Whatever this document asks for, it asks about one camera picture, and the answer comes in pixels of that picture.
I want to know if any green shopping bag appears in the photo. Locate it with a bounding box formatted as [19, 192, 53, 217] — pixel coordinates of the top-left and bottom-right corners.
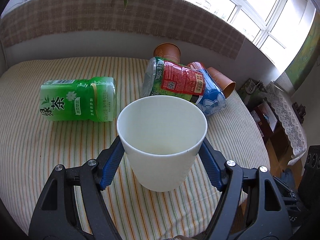
[237, 78, 265, 106]

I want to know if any brown paper cup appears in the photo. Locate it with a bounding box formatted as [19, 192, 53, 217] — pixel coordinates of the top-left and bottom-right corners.
[207, 67, 236, 98]
[153, 43, 181, 63]

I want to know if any white plastic cup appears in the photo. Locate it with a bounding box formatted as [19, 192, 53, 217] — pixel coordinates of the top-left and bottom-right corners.
[117, 95, 208, 192]

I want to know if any blue patterned bottle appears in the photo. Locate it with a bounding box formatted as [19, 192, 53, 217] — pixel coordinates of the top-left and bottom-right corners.
[188, 62, 226, 117]

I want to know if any white lace cloth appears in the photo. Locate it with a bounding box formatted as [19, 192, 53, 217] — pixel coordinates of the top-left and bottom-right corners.
[265, 82, 308, 166]

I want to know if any green tea bottle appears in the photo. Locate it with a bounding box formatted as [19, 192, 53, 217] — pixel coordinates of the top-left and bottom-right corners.
[39, 76, 117, 122]

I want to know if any plaid brown blanket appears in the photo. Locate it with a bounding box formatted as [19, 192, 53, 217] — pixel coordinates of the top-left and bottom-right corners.
[1, 0, 245, 59]

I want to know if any red-labelled green bottle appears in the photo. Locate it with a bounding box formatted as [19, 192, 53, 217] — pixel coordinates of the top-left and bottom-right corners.
[140, 56, 206, 105]

